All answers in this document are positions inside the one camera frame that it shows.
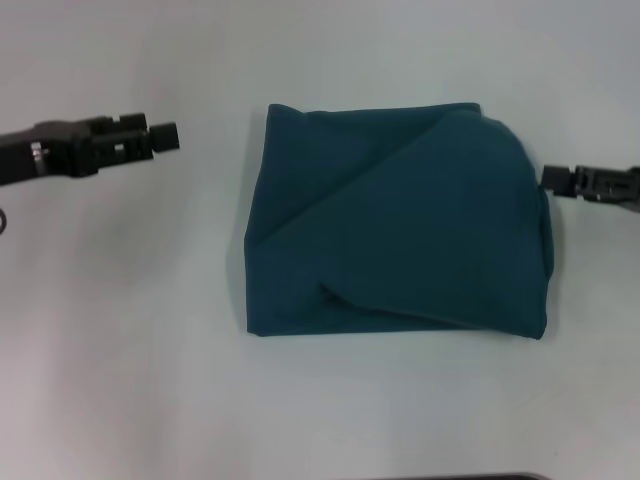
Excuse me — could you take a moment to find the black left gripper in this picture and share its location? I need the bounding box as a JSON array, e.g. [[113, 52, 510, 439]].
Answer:
[[0, 113, 180, 189]]

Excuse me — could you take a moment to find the teal T-shirt with FREE print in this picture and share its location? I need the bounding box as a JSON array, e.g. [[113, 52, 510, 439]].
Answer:
[[243, 102, 557, 342]]

